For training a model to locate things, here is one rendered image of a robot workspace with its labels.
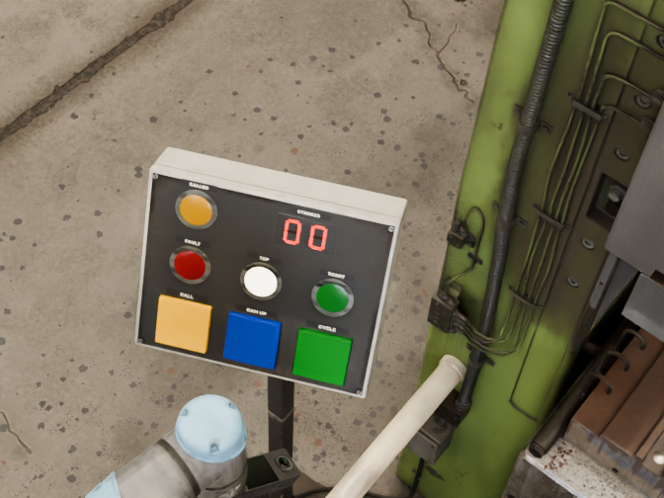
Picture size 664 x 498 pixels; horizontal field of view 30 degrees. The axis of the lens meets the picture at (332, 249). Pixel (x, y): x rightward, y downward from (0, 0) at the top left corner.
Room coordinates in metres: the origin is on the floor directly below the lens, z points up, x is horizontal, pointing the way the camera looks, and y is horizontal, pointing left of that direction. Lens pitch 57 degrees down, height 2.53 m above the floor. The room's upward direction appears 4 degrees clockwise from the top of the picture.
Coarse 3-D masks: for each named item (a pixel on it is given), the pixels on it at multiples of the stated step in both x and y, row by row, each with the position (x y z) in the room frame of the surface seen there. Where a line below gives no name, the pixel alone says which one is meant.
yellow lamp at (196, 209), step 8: (184, 200) 0.93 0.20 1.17; (192, 200) 0.93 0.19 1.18; (200, 200) 0.93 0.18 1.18; (184, 208) 0.92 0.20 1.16; (192, 208) 0.92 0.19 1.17; (200, 208) 0.92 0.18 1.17; (208, 208) 0.92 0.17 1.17; (184, 216) 0.91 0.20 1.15; (192, 216) 0.91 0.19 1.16; (200, 216) 0.91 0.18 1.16; (208, 216) 0.91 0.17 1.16; (200, 224) 0.91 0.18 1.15
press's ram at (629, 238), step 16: (656, 128) 0.77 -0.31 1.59; (656, 144) 0.76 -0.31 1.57; (640, 160) 0.77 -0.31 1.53; (656, 160) 0.76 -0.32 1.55; (640, 176) 0.76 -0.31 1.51; (656, 176) 0.75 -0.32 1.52; (640, 192) 0.76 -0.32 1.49; (656, 192) 0.75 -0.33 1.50; (624, 208) 0.76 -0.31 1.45; (640, 208) 0.76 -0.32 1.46; (656, 208) 0.75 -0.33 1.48; (624, 224) 0.76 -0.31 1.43; (640, 224) 0.75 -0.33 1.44; (656, 224) 0.74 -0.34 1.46; (608, 240) 0.77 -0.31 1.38; (624, 240) 0.76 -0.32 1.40; (640, 240) 0.75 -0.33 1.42; (656, 240) 0.74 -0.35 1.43; (624, 256) 0.75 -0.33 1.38; (640, 256) 0.74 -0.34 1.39; (656, 256) 0.73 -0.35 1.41
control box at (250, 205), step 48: (192, 192) 0.93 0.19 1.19; (240, 192) 0.93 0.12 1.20; (288, 192) 0.94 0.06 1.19; (336, 192) 0.95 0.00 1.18; (144, 240) 0.90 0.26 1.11; (192, 240) 0.90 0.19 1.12; (240, 240) 0.89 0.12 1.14; (336, 240) 0.89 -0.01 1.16; (384, 240) 0.88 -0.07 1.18; (144, 288) 0.86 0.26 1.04; (192, 288) 0.86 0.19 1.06; (240, 288) 0.86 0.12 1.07; (288, 288) 0.85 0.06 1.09; (384, 288) 0.85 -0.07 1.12; (144, 336) 0.82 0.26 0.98; (288, 336) 0.81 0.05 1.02; (336, 384) 0.77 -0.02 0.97
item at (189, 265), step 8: (176, 256) 0.89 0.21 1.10; (184, 256) 0.88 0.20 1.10; (192, 256) 0.88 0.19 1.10; (200, 256) 0.88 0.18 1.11; (176, 264) 0.88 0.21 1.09; (184, 264) 0.88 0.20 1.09; (192, 264) 0.88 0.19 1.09; (200, 264) 0.88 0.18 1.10; (184, 272) 0.87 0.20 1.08; (192, 272) 0.87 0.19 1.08; (200, 272) 0.87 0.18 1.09
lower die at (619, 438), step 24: (648, 336) 0.88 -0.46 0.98; (648, 360) 0.84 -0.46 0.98; (600, 384) 0.79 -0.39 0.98; (624, 384) 0.80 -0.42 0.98; (648, 384) 0.79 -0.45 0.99; (600, 408) 0.76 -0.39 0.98; (624, 408) 0.75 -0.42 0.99; (648, 408) 0.76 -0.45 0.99; (576, 432) 0.73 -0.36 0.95; (600, 432) 0.72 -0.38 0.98; (624, 432) 0.72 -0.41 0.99; (648, 432) 0.72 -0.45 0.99; (600, 456) 0.71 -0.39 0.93; (624, 456) 0.69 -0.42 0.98; (624, 480) 0.68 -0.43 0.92; (648, 480) 0.66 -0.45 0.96
